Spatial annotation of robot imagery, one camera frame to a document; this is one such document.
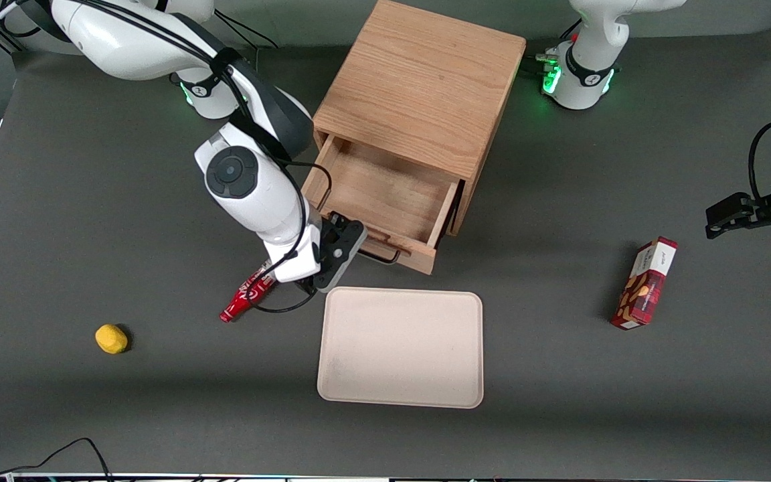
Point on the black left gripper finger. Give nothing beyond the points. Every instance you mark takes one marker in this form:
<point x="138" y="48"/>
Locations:
<point x="727" y="214"/>

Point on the wooden drawer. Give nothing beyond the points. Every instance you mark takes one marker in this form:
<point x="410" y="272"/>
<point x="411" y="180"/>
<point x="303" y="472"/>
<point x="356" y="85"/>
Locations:
<point x="385" y="194"/>

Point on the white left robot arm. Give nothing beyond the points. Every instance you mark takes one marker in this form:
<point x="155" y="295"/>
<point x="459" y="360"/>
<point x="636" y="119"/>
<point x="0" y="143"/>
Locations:
<point x="586" y="60"/>

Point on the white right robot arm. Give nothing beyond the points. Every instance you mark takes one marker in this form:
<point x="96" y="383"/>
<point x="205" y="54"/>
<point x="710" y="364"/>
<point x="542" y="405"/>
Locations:
<point x="251" y="194"/>

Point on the wooden drawer cabinet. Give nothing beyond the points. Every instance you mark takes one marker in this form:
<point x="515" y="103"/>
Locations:
<point x="419" y="80"/>

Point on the red cola bottle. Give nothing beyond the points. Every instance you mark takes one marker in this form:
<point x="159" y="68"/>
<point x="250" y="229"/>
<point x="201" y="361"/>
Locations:
<point x="245" y="301"/>

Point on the red snack box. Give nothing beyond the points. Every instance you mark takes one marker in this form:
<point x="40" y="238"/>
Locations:
<point x="646" y="281"/>

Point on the beige plastic tray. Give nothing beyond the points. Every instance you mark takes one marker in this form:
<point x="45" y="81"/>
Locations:
<point x="399" y="348"/>

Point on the yellow lemon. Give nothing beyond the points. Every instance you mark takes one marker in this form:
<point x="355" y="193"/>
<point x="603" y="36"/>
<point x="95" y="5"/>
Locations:
<point x="111" y="339"/>

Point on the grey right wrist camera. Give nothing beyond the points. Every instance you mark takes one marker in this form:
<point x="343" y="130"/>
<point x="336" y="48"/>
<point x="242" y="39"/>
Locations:
<point x="342" y="271"/>

